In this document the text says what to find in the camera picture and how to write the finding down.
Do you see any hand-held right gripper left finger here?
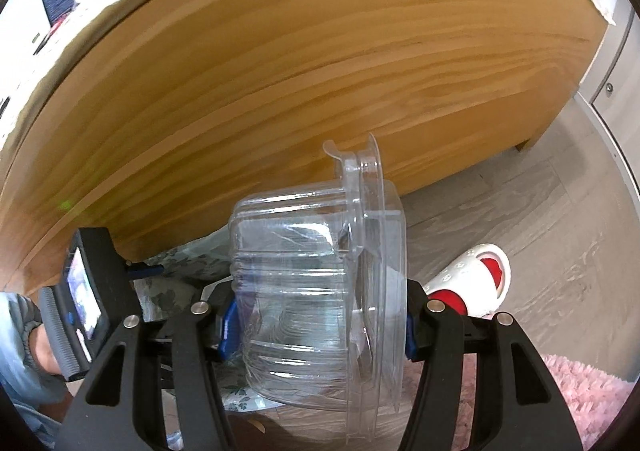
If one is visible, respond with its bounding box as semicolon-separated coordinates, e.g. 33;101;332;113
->
57;281;241;451

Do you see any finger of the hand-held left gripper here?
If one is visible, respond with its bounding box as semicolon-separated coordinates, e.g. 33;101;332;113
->
125;261;166;279

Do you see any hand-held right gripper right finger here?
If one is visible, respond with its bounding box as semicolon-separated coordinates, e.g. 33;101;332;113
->
397;281;583;451

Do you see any floral plastic trash bag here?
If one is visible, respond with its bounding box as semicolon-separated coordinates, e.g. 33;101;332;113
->
131;230;283;451

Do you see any clear plastic clamshell container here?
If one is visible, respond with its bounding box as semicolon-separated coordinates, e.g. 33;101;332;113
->
227;131;408;447

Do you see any person's left forearm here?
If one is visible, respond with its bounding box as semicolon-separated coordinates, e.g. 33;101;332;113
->
0;292;76;447

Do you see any person's right slipper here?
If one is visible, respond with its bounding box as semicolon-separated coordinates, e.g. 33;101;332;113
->
425;242;513;319

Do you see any person's right leg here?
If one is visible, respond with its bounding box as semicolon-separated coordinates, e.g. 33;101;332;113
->
450;353;638;451

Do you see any wooden bed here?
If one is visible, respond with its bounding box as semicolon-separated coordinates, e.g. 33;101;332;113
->
0;0;618;297

